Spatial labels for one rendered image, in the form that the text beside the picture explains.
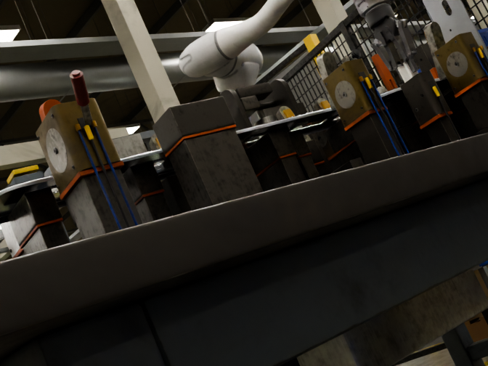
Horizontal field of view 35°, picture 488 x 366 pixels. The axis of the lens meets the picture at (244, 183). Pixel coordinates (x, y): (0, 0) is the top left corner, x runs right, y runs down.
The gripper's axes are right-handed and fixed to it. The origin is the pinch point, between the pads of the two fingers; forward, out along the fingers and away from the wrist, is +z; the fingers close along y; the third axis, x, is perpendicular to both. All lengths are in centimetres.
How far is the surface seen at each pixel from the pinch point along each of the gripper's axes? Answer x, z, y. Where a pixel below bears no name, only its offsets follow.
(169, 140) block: -88, 7, 17
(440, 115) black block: -22.2, 17.7, 20.2
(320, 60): -42.9, -2.9, 14.8
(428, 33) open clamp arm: -8.0, -3.6, 17.2
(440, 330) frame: -79, 55, 47
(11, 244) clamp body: -110, 9, -18
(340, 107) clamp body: -44.1, 8.6, 15.2
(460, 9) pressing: 26.1, -14.1, 5.3
